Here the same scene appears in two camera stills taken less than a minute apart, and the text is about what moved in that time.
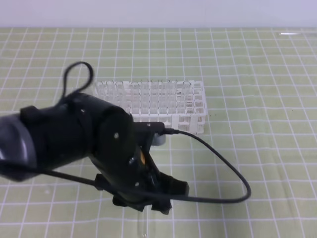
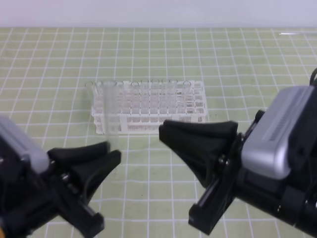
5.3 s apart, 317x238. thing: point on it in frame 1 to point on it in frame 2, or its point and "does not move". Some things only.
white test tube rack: x=180 y=104 does not move
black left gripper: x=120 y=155 to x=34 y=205
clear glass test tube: x=143 y=222 to x=111 y=113
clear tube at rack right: x=186 y=92 does not move
